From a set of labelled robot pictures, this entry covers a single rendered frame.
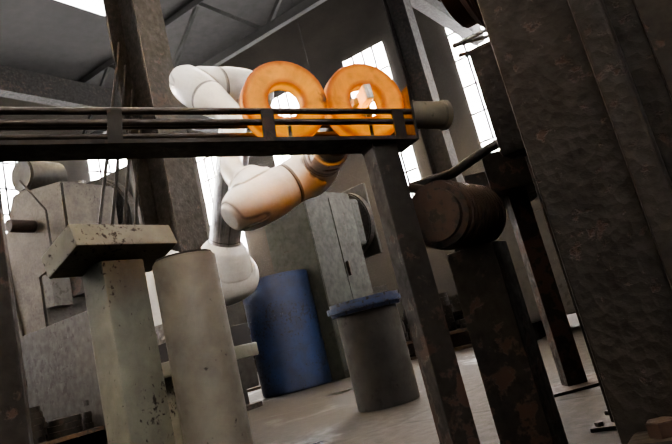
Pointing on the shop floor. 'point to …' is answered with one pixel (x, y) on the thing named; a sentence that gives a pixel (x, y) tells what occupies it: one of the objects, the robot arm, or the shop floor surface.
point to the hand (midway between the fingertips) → (362, 100)
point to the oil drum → (286, 334)
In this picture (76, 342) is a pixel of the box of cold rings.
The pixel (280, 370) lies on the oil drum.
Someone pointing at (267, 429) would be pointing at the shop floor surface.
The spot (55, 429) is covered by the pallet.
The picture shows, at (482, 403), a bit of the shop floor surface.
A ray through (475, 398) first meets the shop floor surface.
